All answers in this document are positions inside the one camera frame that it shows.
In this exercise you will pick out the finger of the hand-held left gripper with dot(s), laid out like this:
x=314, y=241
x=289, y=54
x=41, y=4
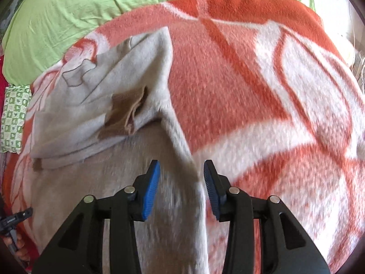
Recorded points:
x=17, y=216

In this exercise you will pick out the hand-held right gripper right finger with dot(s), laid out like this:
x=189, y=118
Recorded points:
x=211, y=191

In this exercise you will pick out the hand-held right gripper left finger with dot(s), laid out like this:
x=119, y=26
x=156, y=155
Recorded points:
x=151, y=191

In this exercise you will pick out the grey knit sweater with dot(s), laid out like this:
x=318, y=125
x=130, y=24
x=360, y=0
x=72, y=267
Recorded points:
x=85, y=205

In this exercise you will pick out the person's left hand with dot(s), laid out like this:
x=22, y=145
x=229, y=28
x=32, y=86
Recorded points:
x=21, y=248

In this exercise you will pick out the orange and white blanket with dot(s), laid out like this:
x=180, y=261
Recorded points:
x=271, y=120

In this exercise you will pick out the green checkered small pillow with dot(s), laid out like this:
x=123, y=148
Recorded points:
x=14, y=114

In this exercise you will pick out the red floral pillow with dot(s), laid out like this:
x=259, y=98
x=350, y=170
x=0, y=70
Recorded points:
x=2, y=94

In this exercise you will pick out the light green duvet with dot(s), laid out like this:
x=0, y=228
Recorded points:
x=71, y=11

